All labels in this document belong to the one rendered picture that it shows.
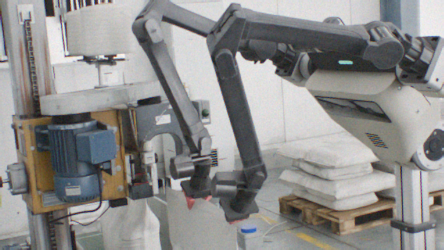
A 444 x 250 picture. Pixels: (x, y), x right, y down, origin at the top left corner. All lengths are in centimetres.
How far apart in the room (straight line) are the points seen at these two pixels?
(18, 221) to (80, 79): 116
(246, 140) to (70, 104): 61
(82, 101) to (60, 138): 14
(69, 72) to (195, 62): 153
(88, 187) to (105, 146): 15
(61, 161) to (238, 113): 69
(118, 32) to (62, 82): 297
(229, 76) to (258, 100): 565
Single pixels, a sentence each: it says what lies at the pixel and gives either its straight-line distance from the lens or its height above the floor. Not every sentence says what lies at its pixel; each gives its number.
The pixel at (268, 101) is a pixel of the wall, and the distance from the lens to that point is 715.
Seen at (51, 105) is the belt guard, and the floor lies 140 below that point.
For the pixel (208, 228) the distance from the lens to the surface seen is 199.
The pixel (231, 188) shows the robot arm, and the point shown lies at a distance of 169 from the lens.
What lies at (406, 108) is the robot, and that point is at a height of 134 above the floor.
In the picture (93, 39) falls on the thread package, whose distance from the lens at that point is 202.
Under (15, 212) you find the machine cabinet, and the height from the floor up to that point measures 35.
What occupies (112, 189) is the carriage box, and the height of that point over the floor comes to 106.
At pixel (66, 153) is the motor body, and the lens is 200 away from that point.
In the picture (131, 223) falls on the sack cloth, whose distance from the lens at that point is 258.
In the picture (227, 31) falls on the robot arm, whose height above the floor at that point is 158.
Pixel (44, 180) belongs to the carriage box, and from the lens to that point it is 219.
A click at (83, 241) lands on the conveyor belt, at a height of 38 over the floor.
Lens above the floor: 158
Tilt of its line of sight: 9 degrees down
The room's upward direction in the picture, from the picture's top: 4 degrees counter-clockwise
